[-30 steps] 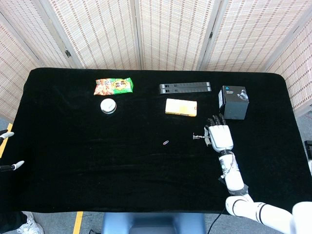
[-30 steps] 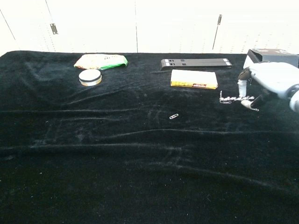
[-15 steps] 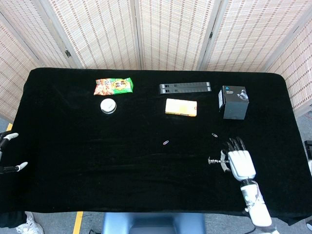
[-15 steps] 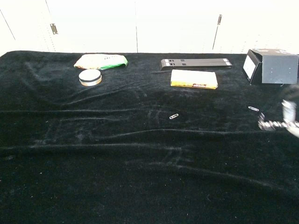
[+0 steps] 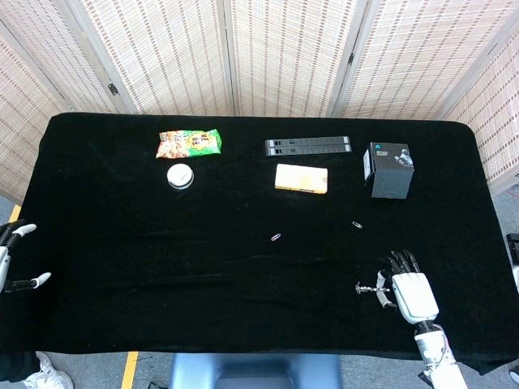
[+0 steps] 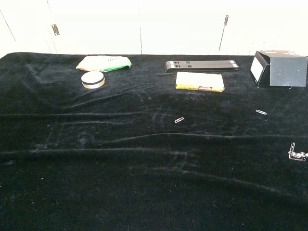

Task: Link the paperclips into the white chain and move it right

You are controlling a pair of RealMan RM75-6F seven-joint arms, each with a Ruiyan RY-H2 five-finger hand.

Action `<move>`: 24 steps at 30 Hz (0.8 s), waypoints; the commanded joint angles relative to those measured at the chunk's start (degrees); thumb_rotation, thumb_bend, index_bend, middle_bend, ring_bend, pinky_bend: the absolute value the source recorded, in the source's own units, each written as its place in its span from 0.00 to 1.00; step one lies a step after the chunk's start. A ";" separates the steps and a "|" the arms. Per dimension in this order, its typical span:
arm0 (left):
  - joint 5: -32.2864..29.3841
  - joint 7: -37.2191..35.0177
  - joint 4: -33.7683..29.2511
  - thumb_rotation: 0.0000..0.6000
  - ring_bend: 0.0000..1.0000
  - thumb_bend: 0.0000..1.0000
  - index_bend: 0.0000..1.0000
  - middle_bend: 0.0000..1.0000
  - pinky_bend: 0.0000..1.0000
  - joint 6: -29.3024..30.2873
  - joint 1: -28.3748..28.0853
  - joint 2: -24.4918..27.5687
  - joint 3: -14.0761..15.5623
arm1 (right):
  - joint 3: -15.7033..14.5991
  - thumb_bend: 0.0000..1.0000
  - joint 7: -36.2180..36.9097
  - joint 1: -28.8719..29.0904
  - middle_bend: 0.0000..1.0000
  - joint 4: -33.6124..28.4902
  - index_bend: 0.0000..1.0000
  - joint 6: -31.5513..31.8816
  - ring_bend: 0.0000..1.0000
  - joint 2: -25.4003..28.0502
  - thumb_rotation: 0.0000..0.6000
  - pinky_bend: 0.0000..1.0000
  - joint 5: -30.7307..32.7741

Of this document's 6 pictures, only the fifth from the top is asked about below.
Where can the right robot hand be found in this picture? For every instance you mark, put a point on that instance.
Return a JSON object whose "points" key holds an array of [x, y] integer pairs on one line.
{"points": [[415, 296]]}

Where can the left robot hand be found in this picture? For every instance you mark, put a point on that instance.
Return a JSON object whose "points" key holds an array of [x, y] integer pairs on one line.
{"points": [[4, 259]]}

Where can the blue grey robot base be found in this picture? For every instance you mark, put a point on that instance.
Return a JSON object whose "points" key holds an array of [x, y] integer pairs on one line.
{"points": [[259, 370]]}

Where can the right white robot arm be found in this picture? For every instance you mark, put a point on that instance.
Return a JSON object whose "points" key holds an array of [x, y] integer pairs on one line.
{"points": [[436, 352]]}

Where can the yellow floor tape strip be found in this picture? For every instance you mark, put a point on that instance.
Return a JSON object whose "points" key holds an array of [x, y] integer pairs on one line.
{"points": [[129, 370], [15, 212]]}

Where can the black trouser leg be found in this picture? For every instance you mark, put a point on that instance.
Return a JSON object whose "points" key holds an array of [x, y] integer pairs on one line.
{"points": [[14, 364]]}

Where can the black device on floor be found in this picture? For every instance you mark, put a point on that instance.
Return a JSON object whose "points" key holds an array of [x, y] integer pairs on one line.
{"points": [[513, 248]]}

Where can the black cardboard product box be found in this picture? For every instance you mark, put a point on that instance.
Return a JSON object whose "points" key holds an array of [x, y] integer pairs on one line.
{"points": [[391, 178]]}

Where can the white sneaker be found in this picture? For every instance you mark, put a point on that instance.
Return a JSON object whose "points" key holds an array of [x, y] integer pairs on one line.
{"points": [[48, 374]]}

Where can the woven bamboo screen panel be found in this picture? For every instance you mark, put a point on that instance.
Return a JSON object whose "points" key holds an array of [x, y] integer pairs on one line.
{"points": [[421, 61], [494, 133], [52, 52], [24, 133], [162, 56], [284, 56]]}

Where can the yellow rectangular box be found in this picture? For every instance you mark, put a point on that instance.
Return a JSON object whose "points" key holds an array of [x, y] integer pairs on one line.
{"points": [[300, 177]]}

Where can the black velvet tablecloth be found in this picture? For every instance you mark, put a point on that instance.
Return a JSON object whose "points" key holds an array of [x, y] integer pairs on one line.
{"points": [[202, 291]]}

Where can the metal screen hinge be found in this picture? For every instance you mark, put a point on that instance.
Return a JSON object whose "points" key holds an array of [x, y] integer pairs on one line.
{"points": [[351, 57], [112, 89]]}

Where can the green orange snack bag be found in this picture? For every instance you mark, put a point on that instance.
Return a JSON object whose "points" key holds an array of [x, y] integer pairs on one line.
{"points": [[188, 142]]}

